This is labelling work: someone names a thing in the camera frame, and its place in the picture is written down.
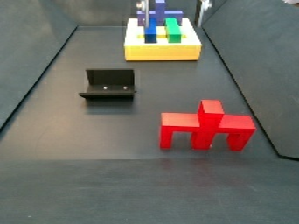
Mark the yellow base board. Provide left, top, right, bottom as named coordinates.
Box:
left=125, top=18, right=202, bottom=61

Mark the purple cross block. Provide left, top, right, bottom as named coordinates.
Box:
left=137, top=0, right=183, bottom=26

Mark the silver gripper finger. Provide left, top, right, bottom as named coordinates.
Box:
left=197, top=0, right=213, bottom=26
left=137, top=0, right=150, bottom=27

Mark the black angle bracket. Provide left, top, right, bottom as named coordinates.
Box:
left=79, top=68, right=137, bottom=99

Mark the blue long block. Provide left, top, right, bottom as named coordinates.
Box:
left=145, top=18, right=157, bottom=44

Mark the red three-legged block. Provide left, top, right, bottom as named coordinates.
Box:
left=161, top=100, right=257, bottom=151

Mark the green long block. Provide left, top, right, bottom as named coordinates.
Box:
left=165, top=18, right=182, bottom=43

